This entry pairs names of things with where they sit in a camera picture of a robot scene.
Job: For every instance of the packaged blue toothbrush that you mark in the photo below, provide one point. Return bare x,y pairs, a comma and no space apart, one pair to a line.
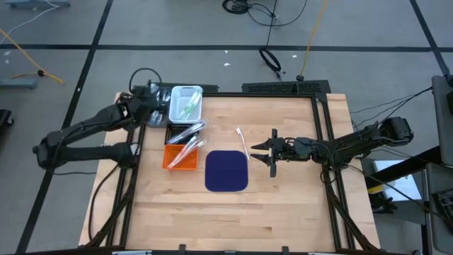
159,115
165,101

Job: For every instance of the black floor object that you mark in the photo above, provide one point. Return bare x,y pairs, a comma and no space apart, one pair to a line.
384,203

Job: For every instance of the packaged yellow-bristled orange toothbrush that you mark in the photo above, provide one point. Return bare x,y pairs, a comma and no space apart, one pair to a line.
184,151

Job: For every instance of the orange plastic basket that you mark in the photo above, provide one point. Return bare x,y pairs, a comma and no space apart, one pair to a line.
191,164

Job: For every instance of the purple square mat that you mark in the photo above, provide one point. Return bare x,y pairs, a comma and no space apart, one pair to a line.
226,177

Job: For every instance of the grey stand foot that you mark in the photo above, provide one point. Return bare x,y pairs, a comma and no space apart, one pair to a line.
17,84
35,3

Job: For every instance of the white box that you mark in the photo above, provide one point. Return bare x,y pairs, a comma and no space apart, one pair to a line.
400,187

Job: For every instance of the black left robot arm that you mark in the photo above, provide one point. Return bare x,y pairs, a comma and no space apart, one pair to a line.
88,152

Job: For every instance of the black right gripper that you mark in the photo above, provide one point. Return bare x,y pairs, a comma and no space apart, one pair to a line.
293,148

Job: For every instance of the black perforated panel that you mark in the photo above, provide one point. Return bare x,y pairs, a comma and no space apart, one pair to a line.
283,86

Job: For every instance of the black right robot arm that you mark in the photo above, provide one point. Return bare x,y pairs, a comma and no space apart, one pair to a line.
361,141

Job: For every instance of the packaged purple toothbrush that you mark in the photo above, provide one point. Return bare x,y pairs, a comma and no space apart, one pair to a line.
194,125

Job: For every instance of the black plastic bin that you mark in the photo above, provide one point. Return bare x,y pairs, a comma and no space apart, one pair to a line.
184,136

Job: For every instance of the packaged pink white toothbrush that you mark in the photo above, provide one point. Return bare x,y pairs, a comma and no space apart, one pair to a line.
242,141

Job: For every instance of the black caster object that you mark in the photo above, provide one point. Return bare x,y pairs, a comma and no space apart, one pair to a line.
5,118

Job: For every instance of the white plastic basket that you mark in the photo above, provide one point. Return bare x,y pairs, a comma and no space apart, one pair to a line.
175,95

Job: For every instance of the black table clamp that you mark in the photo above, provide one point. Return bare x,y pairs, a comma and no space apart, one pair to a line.
182,249
285,249

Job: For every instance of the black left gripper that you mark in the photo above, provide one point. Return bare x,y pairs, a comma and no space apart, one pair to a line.
139,106

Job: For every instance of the black keyboard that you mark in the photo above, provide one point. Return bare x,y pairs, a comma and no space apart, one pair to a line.
444,205

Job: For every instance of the black diagonal bar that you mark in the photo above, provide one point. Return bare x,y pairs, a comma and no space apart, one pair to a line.
407,166

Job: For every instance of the packaged green toothbrush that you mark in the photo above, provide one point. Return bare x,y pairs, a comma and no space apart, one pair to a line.
189,110
196,97

